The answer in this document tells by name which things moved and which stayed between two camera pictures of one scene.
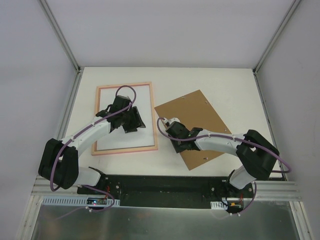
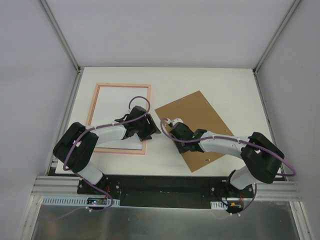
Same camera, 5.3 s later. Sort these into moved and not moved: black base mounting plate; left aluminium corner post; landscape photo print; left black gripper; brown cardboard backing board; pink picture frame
Moved: left black gripper; pink picture frame
Not moved: left aluminium corner post; brown cardboard backing board; black base mounting plate; landscape photo print
